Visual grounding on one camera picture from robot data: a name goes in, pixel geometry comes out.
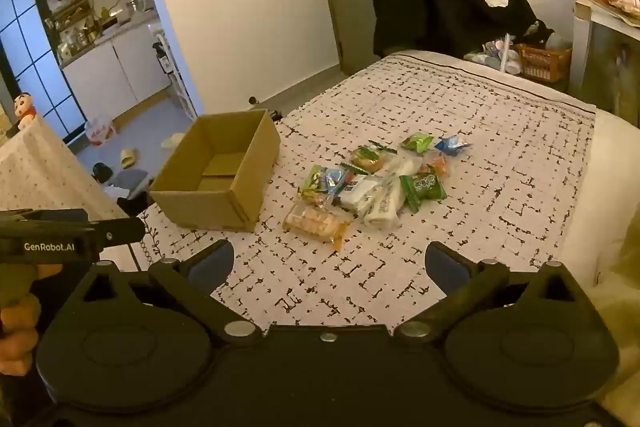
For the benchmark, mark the white and blue snack packet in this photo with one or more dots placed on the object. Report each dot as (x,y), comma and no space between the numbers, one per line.
(356,193)

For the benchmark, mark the white desk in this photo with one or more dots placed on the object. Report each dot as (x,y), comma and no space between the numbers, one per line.
(605,57)

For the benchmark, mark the clear biscuit packet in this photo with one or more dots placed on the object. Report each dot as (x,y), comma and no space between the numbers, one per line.
(312,222)

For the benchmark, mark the thin green stick packet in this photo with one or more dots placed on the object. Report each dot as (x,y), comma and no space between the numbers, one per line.
(382,147)

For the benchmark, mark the white pole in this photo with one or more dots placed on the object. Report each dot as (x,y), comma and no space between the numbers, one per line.
(506,52)

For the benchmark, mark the orange snack packet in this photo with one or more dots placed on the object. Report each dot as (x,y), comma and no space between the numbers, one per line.
(438,165)

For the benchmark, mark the large green snack packet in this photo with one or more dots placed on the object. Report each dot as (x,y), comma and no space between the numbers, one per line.
(425,187)

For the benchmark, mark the metal kettle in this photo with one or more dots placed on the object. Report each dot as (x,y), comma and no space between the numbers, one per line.
(136,5)

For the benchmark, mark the round cookie packet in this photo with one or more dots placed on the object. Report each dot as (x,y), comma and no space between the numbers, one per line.
(367,159)

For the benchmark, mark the black slipper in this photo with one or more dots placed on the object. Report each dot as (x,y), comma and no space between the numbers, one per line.
(102,172)

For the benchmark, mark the clear white snack packet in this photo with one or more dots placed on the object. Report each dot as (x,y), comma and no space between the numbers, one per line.
(406,164)

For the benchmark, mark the grey cloth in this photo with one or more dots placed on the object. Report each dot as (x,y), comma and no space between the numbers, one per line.
(127,182)

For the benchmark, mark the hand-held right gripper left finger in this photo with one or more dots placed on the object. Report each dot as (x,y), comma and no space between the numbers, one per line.
(215,259)

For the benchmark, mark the cream bed sheet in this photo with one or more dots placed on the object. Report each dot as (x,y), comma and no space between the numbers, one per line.
(610,167)

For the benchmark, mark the small green snack packet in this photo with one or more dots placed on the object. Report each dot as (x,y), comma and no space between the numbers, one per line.
(417,142)

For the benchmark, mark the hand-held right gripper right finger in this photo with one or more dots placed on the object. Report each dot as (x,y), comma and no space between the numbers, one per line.
(442,264)

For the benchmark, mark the white kitchen cabinet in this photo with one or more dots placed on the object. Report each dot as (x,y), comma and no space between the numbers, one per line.
(115,72)

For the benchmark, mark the cartoon boy figurine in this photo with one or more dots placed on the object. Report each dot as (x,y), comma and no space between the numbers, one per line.
(25,109)

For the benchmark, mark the person's left hand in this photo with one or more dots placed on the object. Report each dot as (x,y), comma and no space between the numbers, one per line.
(17,337)

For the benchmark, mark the black framed glass door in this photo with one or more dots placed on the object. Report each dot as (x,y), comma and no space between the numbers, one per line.
(35,57)

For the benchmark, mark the dotted cream tablecloth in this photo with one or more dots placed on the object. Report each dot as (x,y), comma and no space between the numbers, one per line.
(45,177)

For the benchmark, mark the red and white plastic bag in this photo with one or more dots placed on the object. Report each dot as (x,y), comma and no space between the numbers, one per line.
(100,132)

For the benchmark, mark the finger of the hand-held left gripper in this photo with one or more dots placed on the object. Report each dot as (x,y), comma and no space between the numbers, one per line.
(122,231)

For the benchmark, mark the colourful striped snack packet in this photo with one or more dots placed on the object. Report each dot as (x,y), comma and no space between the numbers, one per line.
(322,182)

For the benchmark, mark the white storage rack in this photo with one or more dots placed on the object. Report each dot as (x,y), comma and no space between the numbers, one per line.
(175,77)

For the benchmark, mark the cardboard box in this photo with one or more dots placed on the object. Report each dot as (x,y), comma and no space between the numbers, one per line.
(200,202)

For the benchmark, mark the beige slipper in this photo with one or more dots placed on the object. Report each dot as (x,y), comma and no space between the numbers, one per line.
(128,157)

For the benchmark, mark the orange plastic basket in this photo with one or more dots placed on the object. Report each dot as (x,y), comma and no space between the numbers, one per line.
(542,62)

